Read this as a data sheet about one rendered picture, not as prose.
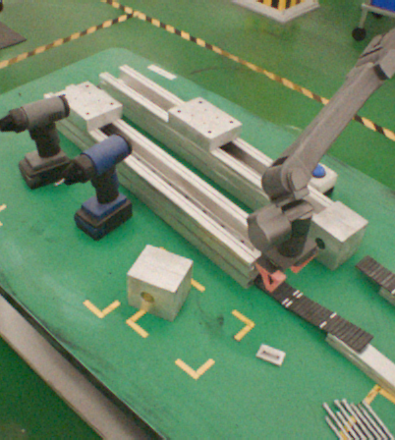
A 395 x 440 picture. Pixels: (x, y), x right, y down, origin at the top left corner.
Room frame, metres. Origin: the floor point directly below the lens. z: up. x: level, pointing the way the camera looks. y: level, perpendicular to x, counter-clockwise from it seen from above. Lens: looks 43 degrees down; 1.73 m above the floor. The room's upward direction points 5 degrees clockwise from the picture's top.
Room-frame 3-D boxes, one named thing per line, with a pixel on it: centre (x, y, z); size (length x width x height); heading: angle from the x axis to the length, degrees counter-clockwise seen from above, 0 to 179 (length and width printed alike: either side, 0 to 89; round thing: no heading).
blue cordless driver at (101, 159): (0.95, 0.23, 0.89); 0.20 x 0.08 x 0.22; 143
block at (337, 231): (0.95, -0.33, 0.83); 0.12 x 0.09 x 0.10; 135
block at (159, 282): (0.77, 0.06, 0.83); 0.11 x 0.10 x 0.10; 160
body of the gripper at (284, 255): (0.80, -0.19, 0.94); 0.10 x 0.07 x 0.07; 136
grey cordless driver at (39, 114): (1.10, 0.41, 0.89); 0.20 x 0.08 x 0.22; 128
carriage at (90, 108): (1.29, 0.31, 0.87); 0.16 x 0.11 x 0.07; 45
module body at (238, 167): (1.25, 0.00, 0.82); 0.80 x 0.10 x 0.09; 45
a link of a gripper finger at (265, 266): (0.79, -0.17, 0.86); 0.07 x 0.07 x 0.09; 46
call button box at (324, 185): (1.15, -0.29, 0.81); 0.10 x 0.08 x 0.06; 135
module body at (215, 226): (1.12, 0.13, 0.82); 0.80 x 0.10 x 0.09; 45
